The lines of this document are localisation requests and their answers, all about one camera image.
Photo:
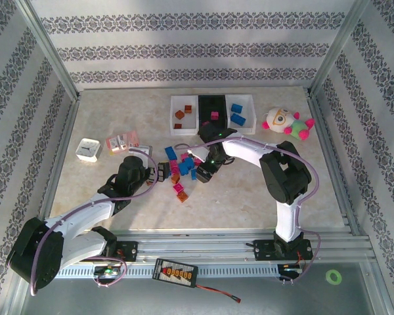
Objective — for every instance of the pink lego brick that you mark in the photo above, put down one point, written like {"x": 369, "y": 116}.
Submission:
{"x": 178, "y": 187}
{"x": 214, "y": 115}
{"x": 184, "y": 156}
{"x": 197, "y": 161}
{"x": 173, "y": 166}

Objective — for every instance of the long blue lego brick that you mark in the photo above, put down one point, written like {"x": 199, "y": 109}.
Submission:
{"x": 238, "y": 119}

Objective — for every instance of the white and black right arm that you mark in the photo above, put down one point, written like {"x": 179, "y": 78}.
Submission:
{"x": 246, "y": 152}

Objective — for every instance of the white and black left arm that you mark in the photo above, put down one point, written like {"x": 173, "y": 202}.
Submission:
{"x": 82, "y": 215}

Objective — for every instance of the pink card packet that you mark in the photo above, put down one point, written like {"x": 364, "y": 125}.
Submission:
{"x": 121, "y": 142}

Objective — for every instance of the white open container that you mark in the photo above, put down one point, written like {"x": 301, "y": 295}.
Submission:
{"x": 188, "y": 121}
{"x": 246, "y": 129}

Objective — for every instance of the black open container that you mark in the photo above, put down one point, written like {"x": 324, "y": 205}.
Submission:
{"x": 208, "y": 105}

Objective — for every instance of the white square clock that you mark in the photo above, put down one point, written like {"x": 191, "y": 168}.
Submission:
{"x": 88, "y": 150}

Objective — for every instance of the plush toy with glasses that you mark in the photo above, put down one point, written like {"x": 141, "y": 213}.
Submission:
{"x": 280, "y": 119}

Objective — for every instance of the black power distribution board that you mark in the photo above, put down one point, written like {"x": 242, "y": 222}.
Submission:
{"x": 175, "y": 273}

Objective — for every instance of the green tape roll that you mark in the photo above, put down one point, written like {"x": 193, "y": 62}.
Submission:
{"x": 328, "y": 276}

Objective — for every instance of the aluminium side rail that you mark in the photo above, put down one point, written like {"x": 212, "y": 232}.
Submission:
{"x": 60, "y": 157}
{"x": 323, "y": 131}

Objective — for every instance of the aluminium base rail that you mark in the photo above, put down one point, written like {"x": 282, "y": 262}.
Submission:
{"x": 200, "y": 249}

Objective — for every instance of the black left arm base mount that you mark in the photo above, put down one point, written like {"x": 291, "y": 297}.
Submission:
{"x": 128, "y": 251}

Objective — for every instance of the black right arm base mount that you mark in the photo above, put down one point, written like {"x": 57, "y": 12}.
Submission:
{"x": 264, "y": 250}

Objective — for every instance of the aluminium corner post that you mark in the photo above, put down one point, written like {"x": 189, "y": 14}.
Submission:
{"x": 49, "y": 49}
{"x": 339, "y": 49}

